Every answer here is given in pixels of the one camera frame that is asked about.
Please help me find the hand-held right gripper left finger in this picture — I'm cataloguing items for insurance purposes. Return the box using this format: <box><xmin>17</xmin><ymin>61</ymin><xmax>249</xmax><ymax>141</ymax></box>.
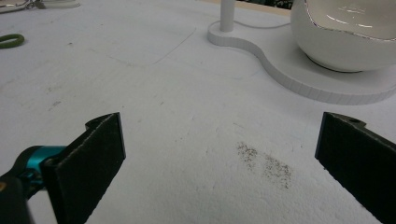
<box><xmin>41</xmin><ymin>111</ymin><xmax>127</xmax><ymax>224</ymax></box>

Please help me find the white foam mat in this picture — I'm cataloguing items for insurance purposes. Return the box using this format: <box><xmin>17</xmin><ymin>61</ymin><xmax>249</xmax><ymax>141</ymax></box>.
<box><xmin>0</xmin><ymin>0</ymin><xmax>396</xmax><ymax>224</ymax></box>

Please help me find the white key stand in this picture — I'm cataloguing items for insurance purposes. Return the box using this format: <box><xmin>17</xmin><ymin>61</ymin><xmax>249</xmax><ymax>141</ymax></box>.
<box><xmin>206</xmin><ymin>0</ymin><xmax>396</xmax><ymax>105</ymax></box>

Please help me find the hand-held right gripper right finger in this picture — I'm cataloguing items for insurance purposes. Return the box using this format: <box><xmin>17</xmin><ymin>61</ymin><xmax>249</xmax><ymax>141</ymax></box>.
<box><xmin>315</xmin><ymin>111</ymin><xmax>396</xmax><ymax>224</ymax></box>

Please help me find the white egg-shaped bowl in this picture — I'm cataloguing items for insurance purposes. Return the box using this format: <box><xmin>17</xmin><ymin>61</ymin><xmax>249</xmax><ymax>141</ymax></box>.
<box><xmin>290</xmin><ymin>0</ymin><xmax>396</xmax><ymax>74</ymax></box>

